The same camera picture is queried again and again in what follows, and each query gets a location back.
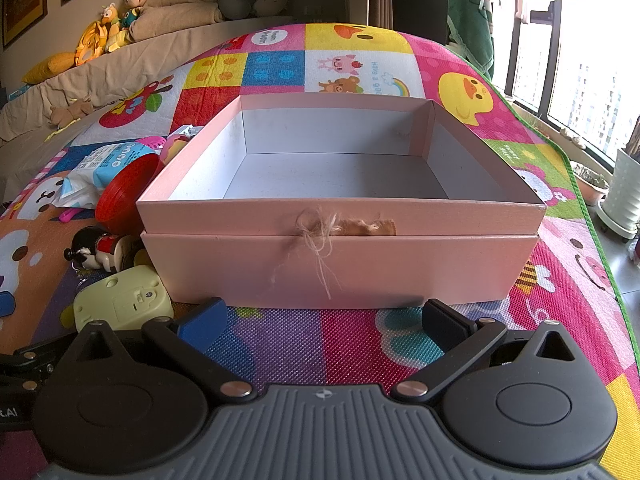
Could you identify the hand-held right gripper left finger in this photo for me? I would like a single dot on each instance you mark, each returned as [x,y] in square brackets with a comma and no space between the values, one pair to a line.
[200,331]

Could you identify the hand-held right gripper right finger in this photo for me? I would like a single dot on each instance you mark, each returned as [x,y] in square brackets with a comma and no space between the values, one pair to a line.
[442,327]

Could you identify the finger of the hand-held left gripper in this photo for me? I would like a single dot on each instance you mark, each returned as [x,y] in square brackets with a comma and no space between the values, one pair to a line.
[25,365]
[6,304]

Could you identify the pink gift box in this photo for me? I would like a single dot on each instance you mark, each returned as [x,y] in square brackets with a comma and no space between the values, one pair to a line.
[250,265]

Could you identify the pale yellow computer mouse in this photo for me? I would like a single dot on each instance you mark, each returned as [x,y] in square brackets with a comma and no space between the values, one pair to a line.
[120,300]

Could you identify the pink plastic clip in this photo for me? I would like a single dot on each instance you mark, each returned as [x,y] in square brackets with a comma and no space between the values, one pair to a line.
[69,215]

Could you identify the black white doll figurine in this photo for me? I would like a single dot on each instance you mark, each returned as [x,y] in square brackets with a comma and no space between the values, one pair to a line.
[107,250]

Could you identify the jute twine bow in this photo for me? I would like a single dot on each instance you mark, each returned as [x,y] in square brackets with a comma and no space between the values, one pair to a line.
[312,230]

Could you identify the red plastic bowl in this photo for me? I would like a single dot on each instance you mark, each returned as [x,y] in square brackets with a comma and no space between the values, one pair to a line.
[125,195]

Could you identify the wet wipes pack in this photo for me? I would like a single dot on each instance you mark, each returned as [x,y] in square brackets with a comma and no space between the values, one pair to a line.
[95,165]

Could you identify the small pink yellow toy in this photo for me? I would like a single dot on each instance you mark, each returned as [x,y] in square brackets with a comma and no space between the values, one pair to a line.
[176,146]

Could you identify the pink perforated plastic basket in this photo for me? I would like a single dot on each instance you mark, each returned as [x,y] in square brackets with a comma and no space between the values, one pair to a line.
[149,143]

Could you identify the small brown plush toy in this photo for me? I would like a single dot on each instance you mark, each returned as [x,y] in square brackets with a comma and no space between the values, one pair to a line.
[70,112]

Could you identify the pink flower pot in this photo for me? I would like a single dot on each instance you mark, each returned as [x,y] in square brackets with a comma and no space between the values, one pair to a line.
[590,185]

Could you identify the light blue packet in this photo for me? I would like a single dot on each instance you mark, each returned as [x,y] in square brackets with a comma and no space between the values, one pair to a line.
[20,91]

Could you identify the white ribbed planter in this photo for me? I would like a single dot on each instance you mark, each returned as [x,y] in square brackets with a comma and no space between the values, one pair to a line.
[622,195]

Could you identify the yellow carrot pillow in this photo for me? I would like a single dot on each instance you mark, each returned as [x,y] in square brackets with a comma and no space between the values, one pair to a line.
[50,67]

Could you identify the beige covered sofa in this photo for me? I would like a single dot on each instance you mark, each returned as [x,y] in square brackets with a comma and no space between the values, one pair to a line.
[100,75]

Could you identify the yellow orange plush toy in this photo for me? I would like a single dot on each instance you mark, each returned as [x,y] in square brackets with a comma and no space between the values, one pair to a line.
[92,35]

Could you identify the colourful printed play mat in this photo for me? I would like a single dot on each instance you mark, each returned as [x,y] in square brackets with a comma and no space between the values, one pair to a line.
[350,60]

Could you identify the large framed picture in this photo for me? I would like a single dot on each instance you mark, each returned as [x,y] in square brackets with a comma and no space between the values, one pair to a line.
[22,0]

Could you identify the green hanging garment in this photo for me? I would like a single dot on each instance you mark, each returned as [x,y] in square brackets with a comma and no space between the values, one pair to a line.
[470,20]

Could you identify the cartoon boy plush doll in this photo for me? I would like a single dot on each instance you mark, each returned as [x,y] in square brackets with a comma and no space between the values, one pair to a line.
[134,7]

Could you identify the beige cushion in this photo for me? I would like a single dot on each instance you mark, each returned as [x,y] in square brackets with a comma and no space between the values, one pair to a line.
[175,7]

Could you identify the grey neck pillow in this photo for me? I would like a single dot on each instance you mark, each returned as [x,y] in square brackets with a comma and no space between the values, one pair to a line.
[234,0]

